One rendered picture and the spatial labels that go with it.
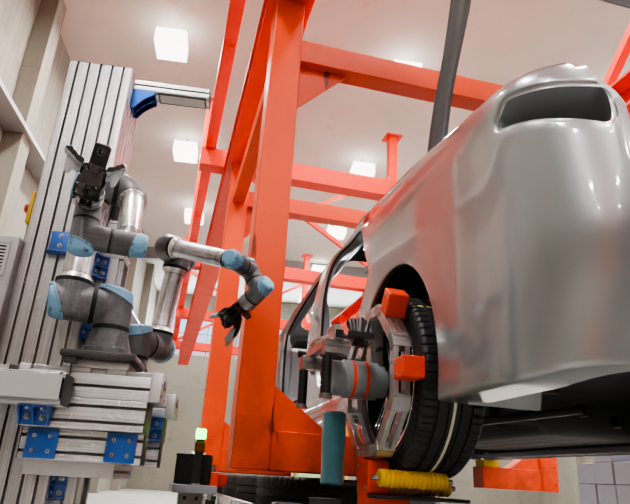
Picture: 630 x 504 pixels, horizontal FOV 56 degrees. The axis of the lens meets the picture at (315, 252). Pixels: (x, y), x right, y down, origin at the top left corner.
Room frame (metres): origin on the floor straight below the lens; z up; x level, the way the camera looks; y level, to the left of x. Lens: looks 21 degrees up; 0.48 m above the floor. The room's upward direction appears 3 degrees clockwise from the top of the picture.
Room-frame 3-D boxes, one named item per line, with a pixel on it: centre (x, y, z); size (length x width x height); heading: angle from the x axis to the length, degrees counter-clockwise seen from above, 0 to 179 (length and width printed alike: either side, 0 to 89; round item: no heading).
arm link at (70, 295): (1.86, 0.78, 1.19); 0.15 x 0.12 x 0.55; 111
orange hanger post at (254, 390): (2.66, 0.23, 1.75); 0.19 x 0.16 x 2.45; 13
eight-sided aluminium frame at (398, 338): (2.25, -0.25, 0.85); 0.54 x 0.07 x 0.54; 13
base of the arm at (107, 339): (1.90, 0.65, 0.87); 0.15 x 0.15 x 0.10
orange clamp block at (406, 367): (1.94, -0.33, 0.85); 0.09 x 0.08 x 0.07; 13
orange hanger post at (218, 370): (4.53, 0.70, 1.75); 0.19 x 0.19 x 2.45; 13
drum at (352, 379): (2.23, -0.18, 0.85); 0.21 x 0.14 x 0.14; 103
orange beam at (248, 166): (3.60, 0.46, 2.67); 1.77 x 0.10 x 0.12; 13
